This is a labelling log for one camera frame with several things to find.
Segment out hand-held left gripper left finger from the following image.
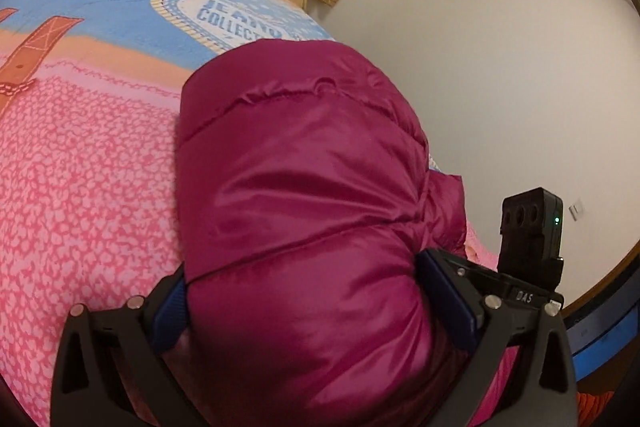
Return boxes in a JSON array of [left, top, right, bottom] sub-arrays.
[[50, 264, 208, 427]]

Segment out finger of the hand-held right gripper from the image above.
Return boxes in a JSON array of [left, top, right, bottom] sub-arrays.
[[442, 253, 505, 299]]

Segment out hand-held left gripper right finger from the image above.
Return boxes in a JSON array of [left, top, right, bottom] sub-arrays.
[[414, 248, 578, 427]]

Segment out magenta puffer jacket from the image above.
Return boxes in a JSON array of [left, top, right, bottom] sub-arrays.
[[172, 39, 511, 427]]

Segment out blue panel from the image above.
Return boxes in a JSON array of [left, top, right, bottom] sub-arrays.
[[570, 294, 640, 383]]

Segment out blue and pink printed blanket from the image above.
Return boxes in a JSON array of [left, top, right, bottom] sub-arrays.
[[0, 0, 501, 427]]

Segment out orange cloth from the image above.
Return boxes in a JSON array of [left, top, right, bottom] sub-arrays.
[[575, 389, 625, 427]]

